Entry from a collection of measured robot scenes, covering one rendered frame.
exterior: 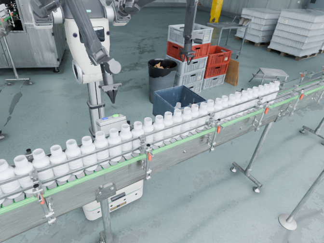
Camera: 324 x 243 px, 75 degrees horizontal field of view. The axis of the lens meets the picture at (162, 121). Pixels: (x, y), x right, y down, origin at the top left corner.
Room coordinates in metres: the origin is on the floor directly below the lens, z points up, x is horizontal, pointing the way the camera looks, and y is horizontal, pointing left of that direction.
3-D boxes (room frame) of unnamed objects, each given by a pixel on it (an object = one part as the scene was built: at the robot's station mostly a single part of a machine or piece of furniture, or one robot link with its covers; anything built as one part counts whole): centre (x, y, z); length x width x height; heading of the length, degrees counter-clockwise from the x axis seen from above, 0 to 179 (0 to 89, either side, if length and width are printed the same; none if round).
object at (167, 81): (3.12, 0.07, 0.32); 0.45 x 0.45 x 0.64
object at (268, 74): (3.99, -1.98, 0.21); 0.61 x 0.47 x 0.41; 179
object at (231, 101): (1.19, -0.42, 1.08); 0.06 x 0.06 x 0.17
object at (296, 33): (6.92, -3.85, 0.59); 1.24 x 1.03 x 1.17; 128
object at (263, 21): (8.10, -3.11, 0.50); 1.23 x 1.05 x 1.00; 124
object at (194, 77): (3.53, -0.31, 0.33); 0.61 x 0.41 x 0.22; 132
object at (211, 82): (4.02, -0.82, 0.11); 0.61 x 0.41 x 0.22; 129
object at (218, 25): (5.75, -1.41, 0.49); 1.05 x 0.55 x 0.99; 126
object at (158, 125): (0.87, 0.01, 1.08); 0.06 x 0.06 x 0.17
